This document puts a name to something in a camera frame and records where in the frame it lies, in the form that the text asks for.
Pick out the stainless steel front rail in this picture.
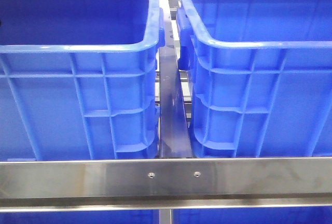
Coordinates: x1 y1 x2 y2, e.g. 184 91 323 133
1 157 331 212

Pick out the blue plastic crate right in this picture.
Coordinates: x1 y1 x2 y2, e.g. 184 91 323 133
177 0 331 158

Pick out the blue crate lower right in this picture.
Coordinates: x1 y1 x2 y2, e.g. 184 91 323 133
173 206 331 223

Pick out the blue crate lower left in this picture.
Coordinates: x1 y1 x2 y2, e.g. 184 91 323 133
1 210 159 223

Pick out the blue plastic crate left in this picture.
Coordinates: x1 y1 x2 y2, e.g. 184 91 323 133
1 0 164 161

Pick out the steel centre divider bar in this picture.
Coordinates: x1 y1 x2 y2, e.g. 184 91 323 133
159 0 192 158

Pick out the steel lower vertical post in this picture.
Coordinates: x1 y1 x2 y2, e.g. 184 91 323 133
159 209 173 224

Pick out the blue plastic crate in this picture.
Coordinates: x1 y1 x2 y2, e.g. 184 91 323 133
1 0 164 161
177 0 331 158

